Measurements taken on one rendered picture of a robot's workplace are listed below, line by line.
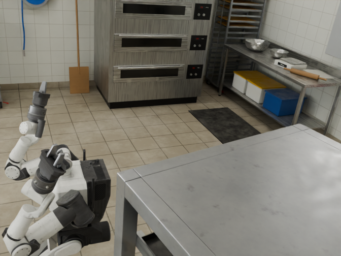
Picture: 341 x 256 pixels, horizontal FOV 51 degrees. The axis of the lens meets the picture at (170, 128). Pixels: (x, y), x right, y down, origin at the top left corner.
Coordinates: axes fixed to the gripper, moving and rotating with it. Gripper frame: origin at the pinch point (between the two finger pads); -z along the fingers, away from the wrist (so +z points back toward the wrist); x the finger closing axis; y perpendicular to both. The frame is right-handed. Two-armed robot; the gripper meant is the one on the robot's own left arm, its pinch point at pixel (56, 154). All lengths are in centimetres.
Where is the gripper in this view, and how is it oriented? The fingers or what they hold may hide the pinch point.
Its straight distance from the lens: 138.7
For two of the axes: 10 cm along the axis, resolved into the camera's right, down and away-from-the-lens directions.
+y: 5.9, -1.8, 7.9
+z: -4.7, 7.2, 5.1
